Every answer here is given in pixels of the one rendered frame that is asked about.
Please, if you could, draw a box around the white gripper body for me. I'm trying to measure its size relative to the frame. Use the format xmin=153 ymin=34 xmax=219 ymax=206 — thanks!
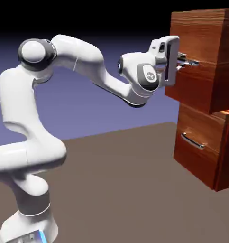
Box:
xmin=164 ymin=35 xmax=180 ymax=88

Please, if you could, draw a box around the curved metal drawer handle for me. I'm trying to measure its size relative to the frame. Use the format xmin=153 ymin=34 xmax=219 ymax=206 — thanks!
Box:
xmin=180 ymin=132 xmax=206 ymax=150
xmin=178 ymin=57 xmax=200 ymax=67

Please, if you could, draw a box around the wooden drawer front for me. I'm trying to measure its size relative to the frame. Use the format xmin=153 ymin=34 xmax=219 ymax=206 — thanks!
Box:
xmin=164 ymin=8 xmax=227 ymax=115
xmin=173 ymin=102 xmax=229 ymax=191

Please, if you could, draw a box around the wooden cabinet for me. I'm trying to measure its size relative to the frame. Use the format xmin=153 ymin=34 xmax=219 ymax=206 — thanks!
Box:
xmin=164 ymin=7 xmax=229 ymax=192

